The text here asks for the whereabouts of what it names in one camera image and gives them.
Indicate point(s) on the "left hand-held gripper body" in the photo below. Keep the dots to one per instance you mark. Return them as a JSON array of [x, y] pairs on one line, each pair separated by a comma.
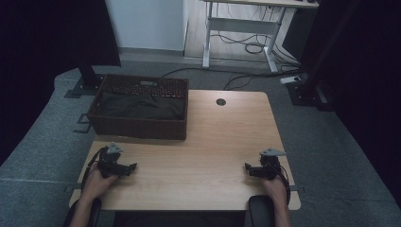
[[110, 165]]

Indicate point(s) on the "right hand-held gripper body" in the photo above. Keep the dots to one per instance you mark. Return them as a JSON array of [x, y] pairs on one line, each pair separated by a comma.
[[269, 167]]

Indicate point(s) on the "brown woven basket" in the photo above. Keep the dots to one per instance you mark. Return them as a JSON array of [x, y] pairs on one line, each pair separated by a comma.
[[138, 129]]

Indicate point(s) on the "person's left hand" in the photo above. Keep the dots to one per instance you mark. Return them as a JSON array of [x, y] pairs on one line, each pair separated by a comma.
[[97, 186]]

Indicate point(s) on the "person's right hand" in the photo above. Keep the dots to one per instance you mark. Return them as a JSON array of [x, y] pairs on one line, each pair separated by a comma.
[[276, 190]]

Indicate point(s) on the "black chair armrest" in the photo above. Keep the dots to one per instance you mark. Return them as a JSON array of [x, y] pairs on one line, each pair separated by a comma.
[[260, 211], [96, 209]]

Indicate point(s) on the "black stand base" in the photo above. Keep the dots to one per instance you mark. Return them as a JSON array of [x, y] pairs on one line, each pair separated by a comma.
[[309, 97]]

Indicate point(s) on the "white power strip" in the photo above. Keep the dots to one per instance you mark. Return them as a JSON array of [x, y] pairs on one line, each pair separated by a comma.
[[290, 79]]

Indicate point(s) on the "black curtain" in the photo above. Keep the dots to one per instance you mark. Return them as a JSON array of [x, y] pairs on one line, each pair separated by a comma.
[[47, 47], [372, 63]]

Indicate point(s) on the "black computer case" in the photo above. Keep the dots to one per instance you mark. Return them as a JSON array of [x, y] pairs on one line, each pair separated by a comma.
[[296, 31]]

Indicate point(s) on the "black stand with base plate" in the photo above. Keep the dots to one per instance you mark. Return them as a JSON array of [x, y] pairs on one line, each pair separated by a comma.
[[86, 75]]

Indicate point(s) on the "white frame desk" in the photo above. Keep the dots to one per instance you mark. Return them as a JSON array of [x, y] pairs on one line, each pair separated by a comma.
[[242, 26]]

